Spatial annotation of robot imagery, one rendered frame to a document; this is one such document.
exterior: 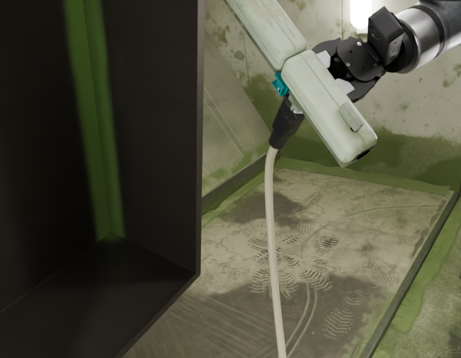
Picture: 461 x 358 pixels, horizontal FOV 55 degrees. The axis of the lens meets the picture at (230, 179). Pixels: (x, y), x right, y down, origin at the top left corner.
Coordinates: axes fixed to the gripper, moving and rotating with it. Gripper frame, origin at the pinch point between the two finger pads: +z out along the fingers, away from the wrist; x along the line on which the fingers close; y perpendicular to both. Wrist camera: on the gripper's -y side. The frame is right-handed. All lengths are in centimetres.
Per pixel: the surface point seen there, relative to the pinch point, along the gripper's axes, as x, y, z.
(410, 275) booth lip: -53, 117, -65
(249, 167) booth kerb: 36, 196, -61
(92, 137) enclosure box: 37, 65, 22
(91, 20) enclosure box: 54, 41, 10
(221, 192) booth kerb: 29, 186, -34
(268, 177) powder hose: -4.0, 25.4, 0.0
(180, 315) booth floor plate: -16, 132, 21
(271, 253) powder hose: -16.2, 34.6, 4.9
